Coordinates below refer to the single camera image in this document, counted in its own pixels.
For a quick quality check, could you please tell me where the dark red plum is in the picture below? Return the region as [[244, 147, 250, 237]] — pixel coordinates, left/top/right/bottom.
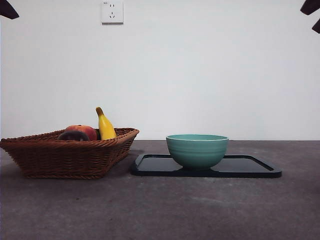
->
[[56, 131, 90, 141]]

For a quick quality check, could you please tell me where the teal ribbed bowl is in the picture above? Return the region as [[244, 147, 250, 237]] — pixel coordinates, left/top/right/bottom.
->
[[166, 134, 230, 172]]

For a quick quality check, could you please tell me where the red orange peach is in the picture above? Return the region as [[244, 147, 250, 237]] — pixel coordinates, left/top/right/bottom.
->
[[64, 124, 98, 141]]

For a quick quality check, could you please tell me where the yellow banana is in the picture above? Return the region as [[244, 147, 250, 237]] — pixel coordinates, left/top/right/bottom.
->
[[95, 106, 118, 141]]

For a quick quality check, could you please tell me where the brown wicker basket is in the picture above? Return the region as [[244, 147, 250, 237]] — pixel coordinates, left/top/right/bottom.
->
[[0, 127, 140, 180]]

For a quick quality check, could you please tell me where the black rectangular tray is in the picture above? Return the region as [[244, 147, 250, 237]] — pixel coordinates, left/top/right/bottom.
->
[[130, 153, 283, 179]]

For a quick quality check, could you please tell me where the white wall power socket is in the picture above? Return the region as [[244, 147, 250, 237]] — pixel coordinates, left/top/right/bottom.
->
[[101, 0, 124, 25]]

